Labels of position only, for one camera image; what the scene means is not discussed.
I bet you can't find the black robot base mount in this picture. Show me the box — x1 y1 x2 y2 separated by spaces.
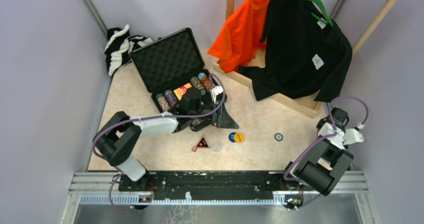
118 170 309 201

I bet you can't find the wooden clothes rack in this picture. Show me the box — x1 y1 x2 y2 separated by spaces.
211 0 406 119

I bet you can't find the green clothes hanger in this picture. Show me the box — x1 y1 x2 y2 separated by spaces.
304 0 334 27

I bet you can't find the clear dealer button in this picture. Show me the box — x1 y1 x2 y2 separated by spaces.
211 140 224 153

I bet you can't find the purple black chip stack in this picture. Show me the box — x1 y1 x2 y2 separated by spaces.
164 89 178 108

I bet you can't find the green orange chip stack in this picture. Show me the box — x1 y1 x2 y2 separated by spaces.
190 76 206 91

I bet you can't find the orange t-shirt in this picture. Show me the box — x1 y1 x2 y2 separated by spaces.
207 0 270 73

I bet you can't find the black t-shirt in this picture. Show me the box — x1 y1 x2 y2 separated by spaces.
238 0 353 103

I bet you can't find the yellow big blind button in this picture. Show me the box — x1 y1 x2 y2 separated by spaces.
233 132 245 143

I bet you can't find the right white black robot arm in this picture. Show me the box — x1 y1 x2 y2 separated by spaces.
281 107 364 196

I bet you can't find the green 20 chip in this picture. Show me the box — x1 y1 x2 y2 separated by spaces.
274 133 284 142

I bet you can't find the aluminium frame rail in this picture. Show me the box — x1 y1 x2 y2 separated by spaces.
60 170 381 224

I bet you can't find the black white striped cloth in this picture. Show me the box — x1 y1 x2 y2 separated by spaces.
104 24 153 77

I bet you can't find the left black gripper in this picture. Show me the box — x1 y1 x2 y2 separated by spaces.
189 99 239 129

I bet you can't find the red yellow chip stack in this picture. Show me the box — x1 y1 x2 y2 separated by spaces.
197 72 213 92

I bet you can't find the blue small blind button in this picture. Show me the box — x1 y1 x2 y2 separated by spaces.
228 132 236 143

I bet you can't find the blue orange chip stack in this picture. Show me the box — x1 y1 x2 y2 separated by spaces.
156 93 171 112

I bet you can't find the black red triangle token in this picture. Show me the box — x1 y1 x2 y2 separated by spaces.
195 137 210 149

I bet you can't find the orange boxed card deck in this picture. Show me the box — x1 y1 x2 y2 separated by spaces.
173 82 193 100

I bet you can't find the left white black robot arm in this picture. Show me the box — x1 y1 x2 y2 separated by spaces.
93 85 239 191

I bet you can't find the black poker set case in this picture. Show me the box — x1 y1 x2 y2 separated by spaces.
130 27 223 114

